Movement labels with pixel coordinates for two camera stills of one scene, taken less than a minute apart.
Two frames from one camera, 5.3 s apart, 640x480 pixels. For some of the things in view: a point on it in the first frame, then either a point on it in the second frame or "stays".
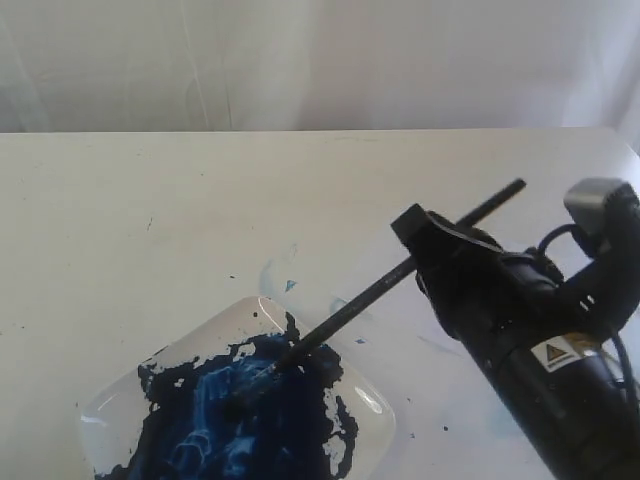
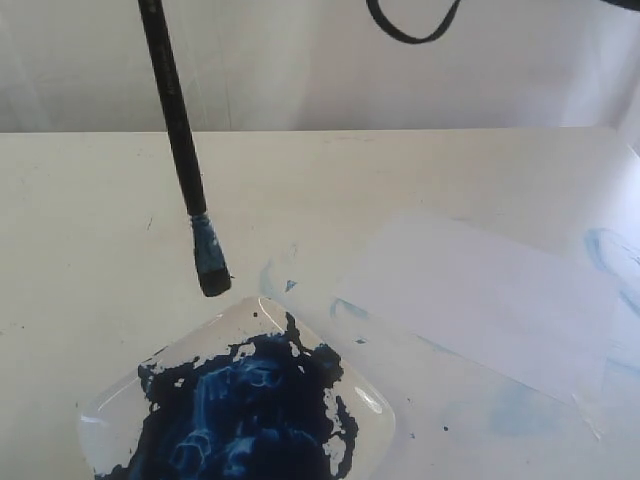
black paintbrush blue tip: [375, 290] → [212, 269]
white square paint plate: [211, 407] stays
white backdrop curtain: [132, 66] stays
